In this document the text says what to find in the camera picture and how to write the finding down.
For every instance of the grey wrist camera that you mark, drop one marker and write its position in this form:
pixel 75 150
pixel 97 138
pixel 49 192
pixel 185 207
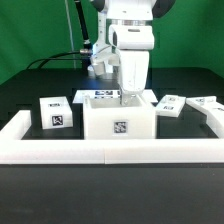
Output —
pixel 103 63

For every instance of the white cabinet body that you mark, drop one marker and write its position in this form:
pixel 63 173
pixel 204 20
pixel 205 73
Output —
pixel 106 119

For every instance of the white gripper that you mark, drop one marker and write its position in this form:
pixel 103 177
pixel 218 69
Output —
pixel 132 73

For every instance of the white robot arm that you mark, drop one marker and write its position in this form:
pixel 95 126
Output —
pixel 131 35

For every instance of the small white tagged box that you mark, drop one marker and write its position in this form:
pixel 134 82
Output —
pixel 55 112

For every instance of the white U-shaped foam fence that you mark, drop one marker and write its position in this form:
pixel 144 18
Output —
pixel 14 149

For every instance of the white base tag plate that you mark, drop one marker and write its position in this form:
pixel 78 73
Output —
pixel 95 94

